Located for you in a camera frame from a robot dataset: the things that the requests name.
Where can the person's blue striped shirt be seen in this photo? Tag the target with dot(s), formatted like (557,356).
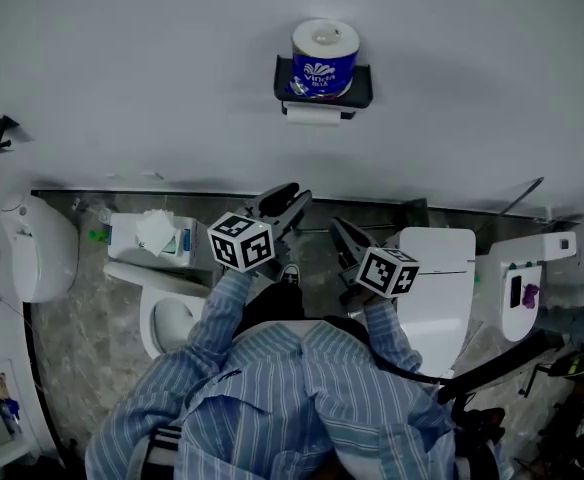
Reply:
(297,408)

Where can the black phone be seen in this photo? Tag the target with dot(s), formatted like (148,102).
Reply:
(516,292)

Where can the white open-lid toilet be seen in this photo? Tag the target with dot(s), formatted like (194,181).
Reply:
(122,233)

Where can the black base with red part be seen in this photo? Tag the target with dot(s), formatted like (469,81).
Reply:
(477,418)

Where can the purple object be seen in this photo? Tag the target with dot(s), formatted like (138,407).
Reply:
(531,295)

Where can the black wall paper holder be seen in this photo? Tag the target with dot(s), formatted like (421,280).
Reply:
(284,75)

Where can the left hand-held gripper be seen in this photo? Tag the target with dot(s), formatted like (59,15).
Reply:
(242,243)

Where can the white toilet with square tank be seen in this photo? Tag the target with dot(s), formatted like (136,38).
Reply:
(517,325)

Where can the person's left shoe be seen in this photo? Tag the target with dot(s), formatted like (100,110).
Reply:
(290,274)

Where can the small green object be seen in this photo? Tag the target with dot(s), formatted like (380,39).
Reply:
(477,279)

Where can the colourful picture card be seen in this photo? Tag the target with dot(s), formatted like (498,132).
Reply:
(4,403)

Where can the black white-striped garment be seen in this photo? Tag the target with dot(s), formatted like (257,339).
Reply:
(164,445)

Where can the black green-trimmed device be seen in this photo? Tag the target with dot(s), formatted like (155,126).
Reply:
(579,365)

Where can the person's black trousers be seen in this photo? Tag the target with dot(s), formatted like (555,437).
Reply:
(277,303)

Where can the toilet brush with green base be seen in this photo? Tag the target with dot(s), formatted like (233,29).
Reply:
(97,235)

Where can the small black wall holder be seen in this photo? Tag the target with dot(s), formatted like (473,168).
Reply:
(2,130)

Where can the person's left forearm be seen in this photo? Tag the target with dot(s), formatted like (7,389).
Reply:
(222,308)

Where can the glass panel with black frame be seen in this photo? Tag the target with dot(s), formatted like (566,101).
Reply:
(522,196)

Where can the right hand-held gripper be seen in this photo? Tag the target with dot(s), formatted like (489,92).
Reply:
(387,273)

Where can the white closed-lid toilet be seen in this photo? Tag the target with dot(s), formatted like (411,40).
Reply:
(437,318)

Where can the blue toilet paper roll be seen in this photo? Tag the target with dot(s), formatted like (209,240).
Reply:
(324,63)

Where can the tissue pack with blue edge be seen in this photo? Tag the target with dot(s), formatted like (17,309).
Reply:
(154,230)

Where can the person's right forearm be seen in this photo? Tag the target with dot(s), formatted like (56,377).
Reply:
(387,328)

